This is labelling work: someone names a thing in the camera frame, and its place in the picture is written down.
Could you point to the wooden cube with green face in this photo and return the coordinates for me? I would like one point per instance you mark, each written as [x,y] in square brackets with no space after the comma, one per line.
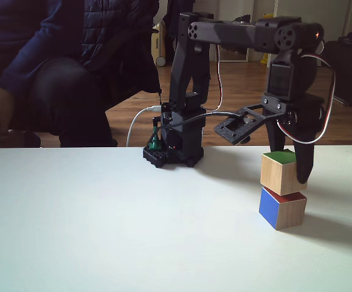
[280,176]

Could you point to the wooden cube blue red faces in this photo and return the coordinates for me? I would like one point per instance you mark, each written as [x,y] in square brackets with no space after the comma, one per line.
[282,211]

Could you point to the dark sofa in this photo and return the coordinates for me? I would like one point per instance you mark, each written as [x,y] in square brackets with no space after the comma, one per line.
[349,67]

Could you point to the green controller board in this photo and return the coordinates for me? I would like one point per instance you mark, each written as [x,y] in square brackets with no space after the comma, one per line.
[155,142]

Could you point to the person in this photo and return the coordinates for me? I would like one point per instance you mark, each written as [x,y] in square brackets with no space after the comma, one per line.
[72,61]

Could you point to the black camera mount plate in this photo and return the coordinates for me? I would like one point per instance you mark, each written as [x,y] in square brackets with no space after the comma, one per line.
[239,124]

